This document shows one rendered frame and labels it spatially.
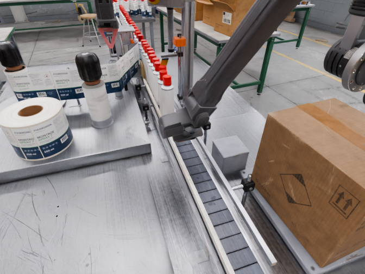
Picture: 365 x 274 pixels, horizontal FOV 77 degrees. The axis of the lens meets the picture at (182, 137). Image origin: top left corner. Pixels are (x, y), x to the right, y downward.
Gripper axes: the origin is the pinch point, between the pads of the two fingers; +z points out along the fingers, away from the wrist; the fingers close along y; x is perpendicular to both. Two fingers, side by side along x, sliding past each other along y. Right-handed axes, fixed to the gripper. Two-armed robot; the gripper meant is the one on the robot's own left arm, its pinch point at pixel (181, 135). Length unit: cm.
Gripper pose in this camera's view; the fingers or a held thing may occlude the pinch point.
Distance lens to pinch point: 84.0
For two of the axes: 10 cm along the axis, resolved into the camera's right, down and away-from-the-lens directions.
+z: -2.1, 2.4, 9.5
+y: -9.5, 1.9, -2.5
